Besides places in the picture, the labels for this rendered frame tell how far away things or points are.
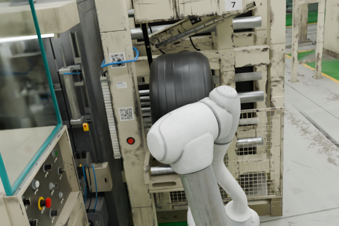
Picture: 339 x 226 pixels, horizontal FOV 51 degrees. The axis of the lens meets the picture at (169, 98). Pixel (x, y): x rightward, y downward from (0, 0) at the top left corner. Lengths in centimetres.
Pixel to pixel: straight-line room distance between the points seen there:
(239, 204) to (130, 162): 77
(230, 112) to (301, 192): 228
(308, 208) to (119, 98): 191
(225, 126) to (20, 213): 75
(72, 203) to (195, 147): 98
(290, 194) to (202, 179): 227
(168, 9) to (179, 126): 109
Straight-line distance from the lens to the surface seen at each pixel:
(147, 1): 196
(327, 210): 316
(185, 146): 97
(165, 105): 163
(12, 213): 136
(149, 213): 219
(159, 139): 96
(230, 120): 108
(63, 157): 182
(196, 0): 196
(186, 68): 170
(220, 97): 106
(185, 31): 212
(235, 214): 148
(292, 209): 312
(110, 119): 190
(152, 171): 192
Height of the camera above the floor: 193
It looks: 21 degrees down
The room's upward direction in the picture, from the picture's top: 6 degrees counter-clockwise
